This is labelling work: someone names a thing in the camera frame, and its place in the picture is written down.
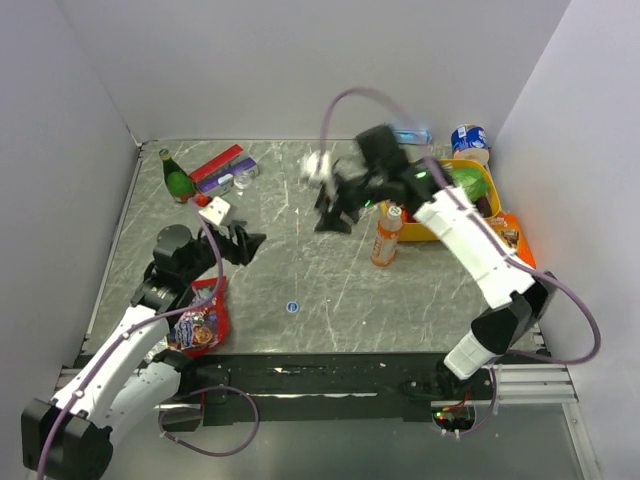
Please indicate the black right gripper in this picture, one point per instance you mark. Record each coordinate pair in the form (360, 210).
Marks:
(329, 220)

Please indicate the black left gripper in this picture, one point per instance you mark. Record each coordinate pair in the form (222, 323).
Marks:
(247, 244)

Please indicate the orange tea bottle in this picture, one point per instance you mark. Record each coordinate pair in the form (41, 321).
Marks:
(386, 239)

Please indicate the white bottle cap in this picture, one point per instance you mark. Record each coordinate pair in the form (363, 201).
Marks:
(394, 212)

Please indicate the blue bottle cap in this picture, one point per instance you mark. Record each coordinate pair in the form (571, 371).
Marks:
(292, 307)

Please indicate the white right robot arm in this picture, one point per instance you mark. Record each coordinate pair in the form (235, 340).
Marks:
(515, 297)

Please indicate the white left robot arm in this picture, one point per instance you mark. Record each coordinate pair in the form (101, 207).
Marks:
(73, 435)

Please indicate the green glass bottle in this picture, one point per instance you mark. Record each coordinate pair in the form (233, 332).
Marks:
(178, 183)

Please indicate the purple silver box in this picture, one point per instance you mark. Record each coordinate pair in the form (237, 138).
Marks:
(220, 184)

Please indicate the yellow plastic basket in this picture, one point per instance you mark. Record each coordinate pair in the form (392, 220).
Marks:
(412, 231)

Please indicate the red flat box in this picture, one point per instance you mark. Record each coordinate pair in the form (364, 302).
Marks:
(219, 163)

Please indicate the red snack bag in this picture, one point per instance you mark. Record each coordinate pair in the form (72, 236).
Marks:
(199, 330)

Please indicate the blue tissue pack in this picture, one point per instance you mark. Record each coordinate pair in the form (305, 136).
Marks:
(413, 137)

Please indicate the green cabbage toy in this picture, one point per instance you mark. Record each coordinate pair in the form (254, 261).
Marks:
(472, 181)

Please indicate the purple eggplant toy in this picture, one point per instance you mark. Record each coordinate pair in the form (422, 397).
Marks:
(484, 207)

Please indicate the blue white can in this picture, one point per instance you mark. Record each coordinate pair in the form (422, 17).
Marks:
(470, 142)

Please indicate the orange razor package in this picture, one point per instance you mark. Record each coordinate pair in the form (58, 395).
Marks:
(508, 228)

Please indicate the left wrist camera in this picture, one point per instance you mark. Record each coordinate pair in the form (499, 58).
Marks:
(215, 210)

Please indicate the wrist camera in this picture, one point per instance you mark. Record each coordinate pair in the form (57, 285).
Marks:
(215, 210)
(316, 169)

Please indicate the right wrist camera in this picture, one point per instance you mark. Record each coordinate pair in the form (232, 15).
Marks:
(316, 169)

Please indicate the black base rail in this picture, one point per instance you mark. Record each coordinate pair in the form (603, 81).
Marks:
(313, 387)

